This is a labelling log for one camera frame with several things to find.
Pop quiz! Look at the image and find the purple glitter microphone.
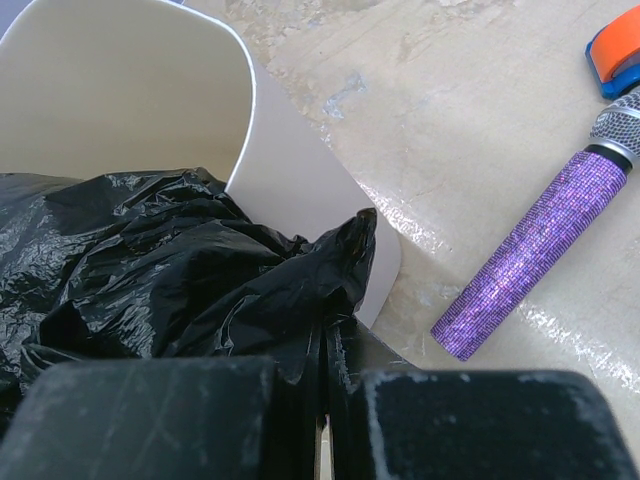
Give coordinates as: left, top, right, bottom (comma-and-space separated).
431, 90, 639, 361

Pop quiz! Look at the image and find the colourful toy car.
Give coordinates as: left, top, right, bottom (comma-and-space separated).
585, 5, 639, 100

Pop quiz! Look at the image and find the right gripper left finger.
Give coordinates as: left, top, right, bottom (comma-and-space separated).
273, 324, 326, 479

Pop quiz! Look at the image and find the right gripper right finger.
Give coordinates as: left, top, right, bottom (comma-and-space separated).
324, 318, 415, 479

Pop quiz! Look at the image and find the black trash bag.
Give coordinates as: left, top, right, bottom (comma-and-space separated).
1, 168, 377, 425

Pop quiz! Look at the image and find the beige plastic trash bin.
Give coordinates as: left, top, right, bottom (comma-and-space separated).
0, 0, 404, 332

